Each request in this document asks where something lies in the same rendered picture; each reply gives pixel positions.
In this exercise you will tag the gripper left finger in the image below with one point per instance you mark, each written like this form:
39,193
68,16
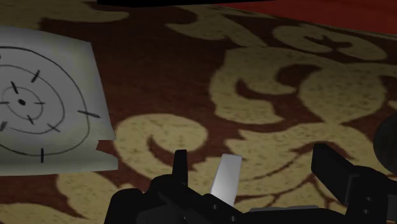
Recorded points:
173,201

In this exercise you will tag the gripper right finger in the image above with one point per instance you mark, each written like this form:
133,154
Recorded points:
366,189

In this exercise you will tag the dark round object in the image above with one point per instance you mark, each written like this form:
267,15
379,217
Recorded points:
387,142

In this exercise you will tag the white paper with drawn circles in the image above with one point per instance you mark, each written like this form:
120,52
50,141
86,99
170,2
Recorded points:
46,102

